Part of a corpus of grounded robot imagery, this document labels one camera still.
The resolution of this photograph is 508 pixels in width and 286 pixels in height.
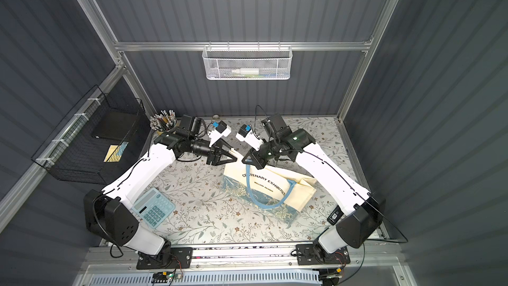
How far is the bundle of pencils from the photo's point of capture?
95 cm

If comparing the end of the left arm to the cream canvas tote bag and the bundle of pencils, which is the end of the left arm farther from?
the bundle of pencils

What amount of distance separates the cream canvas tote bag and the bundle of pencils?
1.30 ft

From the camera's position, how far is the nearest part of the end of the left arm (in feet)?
2.15

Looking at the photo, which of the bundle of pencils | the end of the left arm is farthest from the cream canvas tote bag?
the bundle of pencils

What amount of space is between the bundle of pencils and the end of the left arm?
37cm

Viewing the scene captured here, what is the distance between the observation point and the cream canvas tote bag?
69 centimetres

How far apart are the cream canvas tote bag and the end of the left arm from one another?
0.06ft
